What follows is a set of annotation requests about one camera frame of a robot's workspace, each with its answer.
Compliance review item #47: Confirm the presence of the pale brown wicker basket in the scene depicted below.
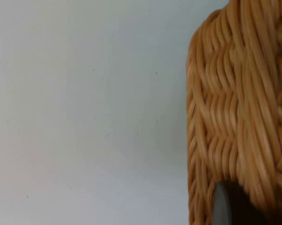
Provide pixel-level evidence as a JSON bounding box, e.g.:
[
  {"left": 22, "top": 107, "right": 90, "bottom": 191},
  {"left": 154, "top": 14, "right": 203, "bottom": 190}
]
[{"left": 186, "top": 0, "right": 282, "bottom": 225}]

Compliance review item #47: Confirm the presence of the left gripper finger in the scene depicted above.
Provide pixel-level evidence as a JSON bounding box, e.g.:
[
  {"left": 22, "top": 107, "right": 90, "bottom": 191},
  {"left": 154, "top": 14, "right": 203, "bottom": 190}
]
[{"left": 212, "top": 181, "right": 270, "bottom": 225}]

